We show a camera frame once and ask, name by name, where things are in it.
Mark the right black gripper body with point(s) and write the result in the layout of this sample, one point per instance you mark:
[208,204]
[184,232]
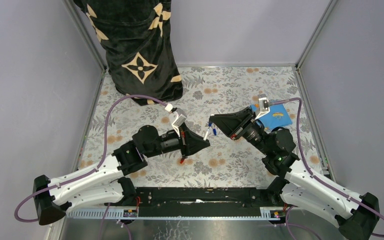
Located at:
[251,130]

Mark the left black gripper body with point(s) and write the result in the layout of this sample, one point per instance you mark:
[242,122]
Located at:
[172,142]

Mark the white pen red tip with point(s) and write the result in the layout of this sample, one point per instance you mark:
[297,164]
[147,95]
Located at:
[206,134]

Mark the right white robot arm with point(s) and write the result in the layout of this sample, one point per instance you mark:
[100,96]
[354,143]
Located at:
[299,185]

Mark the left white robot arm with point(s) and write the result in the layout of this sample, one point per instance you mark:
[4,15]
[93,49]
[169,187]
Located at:
[108,182]

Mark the blue folded cloth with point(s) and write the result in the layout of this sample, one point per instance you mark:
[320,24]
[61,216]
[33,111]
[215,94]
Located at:
[276,117]

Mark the floral table mat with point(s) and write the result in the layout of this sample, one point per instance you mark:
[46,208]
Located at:
[206,91]

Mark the black gold patterned robe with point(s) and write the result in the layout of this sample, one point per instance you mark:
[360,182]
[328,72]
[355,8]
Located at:
[136,37]

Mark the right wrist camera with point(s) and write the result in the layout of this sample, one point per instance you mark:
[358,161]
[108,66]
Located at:
[263,107]

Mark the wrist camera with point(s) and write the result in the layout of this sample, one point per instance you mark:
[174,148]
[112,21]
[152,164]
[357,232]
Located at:
[177,116]
[263,107]

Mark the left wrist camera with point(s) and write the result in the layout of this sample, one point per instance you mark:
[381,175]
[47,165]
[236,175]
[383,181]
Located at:
[177,116]

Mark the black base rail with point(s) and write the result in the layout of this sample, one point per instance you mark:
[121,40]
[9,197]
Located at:
[175,196]

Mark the slotted cable duct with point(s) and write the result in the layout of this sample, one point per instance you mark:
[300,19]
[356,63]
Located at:
[182,212]

